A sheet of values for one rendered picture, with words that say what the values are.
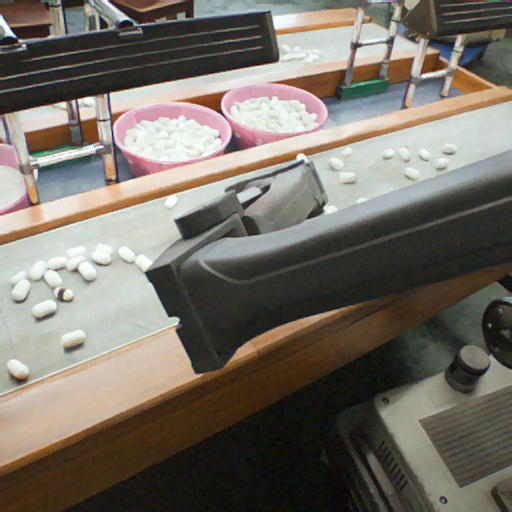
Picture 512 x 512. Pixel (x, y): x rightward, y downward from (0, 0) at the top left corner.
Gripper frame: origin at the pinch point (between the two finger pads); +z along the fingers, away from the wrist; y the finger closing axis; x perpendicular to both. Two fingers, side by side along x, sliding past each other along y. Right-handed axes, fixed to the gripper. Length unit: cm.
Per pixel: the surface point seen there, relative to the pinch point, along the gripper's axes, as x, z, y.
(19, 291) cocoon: 3.0, -4.5, 41.8
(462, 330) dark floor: 71, 34, -89
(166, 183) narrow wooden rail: -6.8, 7.3, 9.8
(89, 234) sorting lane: -1.8, 4.9, 27.4
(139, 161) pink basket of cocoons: -12.9, 17.4, 10.8
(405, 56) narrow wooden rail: -27, 33, -89
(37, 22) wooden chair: -103, 177, -6
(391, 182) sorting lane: 6.1, -4.3, -35.9
